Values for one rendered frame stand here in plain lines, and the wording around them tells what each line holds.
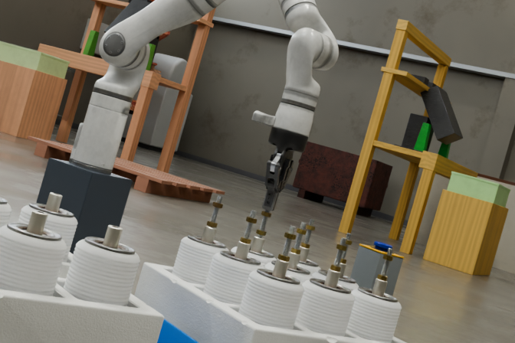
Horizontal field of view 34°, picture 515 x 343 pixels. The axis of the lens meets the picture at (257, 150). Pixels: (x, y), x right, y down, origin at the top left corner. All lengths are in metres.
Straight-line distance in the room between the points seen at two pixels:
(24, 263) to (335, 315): 0.56
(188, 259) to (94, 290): 0.39
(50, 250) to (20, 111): 6.22
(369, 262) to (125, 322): 0.73
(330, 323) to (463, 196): 5.17
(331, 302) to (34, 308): 0.54
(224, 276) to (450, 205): 5.21
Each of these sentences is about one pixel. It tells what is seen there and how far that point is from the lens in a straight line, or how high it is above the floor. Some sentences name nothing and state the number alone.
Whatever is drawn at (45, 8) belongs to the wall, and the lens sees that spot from 12.36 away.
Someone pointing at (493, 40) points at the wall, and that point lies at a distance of 12.49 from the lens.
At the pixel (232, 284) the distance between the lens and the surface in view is 1.49.
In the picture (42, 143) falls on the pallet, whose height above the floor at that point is 0.09.
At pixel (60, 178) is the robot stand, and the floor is 0.26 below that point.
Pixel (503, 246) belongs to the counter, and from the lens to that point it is 8.50.
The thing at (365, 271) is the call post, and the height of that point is 0.26.
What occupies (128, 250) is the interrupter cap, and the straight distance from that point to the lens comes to 1.26.
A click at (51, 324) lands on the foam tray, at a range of 1.18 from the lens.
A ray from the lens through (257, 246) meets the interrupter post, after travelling 1.68.
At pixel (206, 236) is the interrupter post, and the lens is 1.62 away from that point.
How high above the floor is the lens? 0.45
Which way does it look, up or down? level
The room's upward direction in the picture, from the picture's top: 16 degrees clockwise
